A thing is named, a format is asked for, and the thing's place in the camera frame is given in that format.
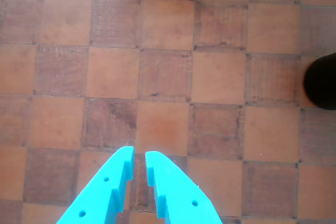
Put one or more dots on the black cylinder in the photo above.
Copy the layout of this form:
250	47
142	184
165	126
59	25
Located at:
323	82

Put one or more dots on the brown checkerboard leather mat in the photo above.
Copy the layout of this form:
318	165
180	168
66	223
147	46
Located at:
168	77

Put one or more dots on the turquoise gripper left finger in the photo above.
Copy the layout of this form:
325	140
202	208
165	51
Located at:
99	195

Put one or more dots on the turquoise gripper right finger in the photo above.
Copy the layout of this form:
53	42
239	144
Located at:
178	195

